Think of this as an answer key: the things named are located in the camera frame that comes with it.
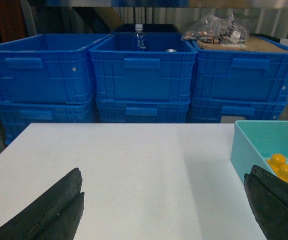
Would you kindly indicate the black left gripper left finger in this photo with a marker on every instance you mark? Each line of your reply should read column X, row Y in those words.
column 55, row 215

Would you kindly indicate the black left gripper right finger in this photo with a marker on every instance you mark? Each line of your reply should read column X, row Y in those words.
column 268, row 199

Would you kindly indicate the yellow toy block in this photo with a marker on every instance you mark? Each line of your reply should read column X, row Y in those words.
column 278, row 163

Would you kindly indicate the teal plastic tray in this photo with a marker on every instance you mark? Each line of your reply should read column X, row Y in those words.
column 255, row 141

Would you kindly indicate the white table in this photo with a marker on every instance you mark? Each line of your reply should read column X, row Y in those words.
column 141, row 181

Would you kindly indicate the lower left blue crate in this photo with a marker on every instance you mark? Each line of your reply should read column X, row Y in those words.
column 16, row 117

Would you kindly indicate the blue crate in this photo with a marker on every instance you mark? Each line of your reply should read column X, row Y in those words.
column 48, row 69
column 131, row 111
column 153, row 75
column 254, row 76
column 16, row 117
column 204, row 110

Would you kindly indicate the lower middle blue crate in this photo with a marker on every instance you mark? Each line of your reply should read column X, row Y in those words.
column 131, row 111

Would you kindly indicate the lower right blue crate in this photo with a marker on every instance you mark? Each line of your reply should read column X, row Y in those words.
column 204, row 110

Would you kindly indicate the upper right blue crate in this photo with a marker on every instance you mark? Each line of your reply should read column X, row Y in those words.
column 254, row 76

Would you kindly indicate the upper left blue crate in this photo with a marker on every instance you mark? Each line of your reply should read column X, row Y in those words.
column 48, row 69

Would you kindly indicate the brown cardboard sheet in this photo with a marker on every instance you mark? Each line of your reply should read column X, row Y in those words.
column 254, row 44

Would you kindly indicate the upper middle blue crate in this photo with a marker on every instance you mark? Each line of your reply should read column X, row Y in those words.
column 153, row 75

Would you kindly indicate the plastic bag of batteries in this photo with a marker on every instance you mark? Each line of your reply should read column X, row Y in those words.
column 233, row 29

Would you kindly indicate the silver can top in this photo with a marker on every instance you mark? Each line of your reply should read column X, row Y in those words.
column 170, row 50

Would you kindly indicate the clear water bottle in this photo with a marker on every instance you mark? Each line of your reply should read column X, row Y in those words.
column 139, row 39

